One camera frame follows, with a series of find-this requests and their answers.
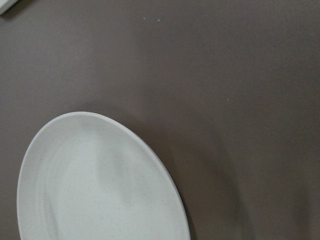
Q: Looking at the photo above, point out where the cream rabbit tray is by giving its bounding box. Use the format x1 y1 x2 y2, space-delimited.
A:
0 0 18 15

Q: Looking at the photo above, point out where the cream round plate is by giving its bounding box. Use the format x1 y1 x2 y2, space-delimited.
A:
16 111 191 240

